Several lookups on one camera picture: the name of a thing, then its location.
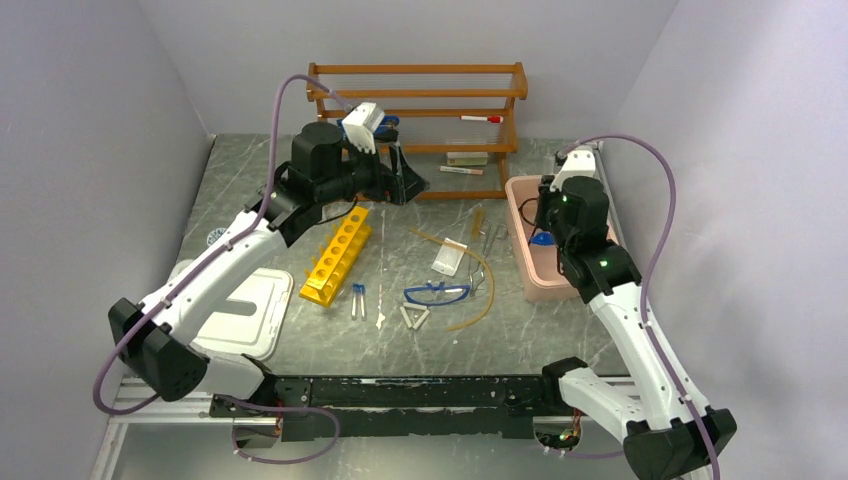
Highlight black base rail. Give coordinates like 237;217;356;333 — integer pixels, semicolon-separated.
209;374;572;441

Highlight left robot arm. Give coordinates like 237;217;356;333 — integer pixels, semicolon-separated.
108;122;429;416

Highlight blue hexagonal base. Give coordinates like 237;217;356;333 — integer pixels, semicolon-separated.
528;231;556;246

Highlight pink plastic bin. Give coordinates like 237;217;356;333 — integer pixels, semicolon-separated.
506;175;640;302

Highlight blue white tape roll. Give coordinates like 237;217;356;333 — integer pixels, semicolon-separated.
206;227;228;246

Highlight white plastic lid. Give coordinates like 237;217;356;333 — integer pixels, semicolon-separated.
155;266;295;361

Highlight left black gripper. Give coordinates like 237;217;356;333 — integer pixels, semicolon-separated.
318;135;429;206

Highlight white clay triangle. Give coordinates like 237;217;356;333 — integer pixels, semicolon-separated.
400;302;431;331

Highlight blue capped test tubes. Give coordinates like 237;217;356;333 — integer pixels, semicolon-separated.
351;283;367;321

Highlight tan test tube brush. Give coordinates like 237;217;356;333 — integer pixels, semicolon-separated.
470;206;485;241

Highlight orange white pen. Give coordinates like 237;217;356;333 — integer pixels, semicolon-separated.
439;165;484;176

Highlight blue black clamp tool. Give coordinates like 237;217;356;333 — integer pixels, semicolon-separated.
373;115;400;143

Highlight red white marker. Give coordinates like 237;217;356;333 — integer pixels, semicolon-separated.
460;115;504;124

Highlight white green box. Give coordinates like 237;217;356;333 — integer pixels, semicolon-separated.
446;152;490;168

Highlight tan rubber tube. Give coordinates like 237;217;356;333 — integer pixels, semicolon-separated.
409;227;496;332

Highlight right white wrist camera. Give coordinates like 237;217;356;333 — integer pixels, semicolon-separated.
549;146;597;191

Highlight yellow test tube rack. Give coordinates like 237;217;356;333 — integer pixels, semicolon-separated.
298;206;372;308

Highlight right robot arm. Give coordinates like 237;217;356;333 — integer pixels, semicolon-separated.
535;175;737;479

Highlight wooden shelf rack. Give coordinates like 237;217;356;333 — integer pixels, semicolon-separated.
308;62;529;200

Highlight blue safety goggles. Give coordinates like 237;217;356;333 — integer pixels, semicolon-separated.
403;282;471;307

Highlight metal crucible tongs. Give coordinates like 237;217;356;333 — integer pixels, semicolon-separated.
467;220;508;296

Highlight clear plastic bag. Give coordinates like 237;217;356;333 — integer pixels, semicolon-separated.
431;237;467;277

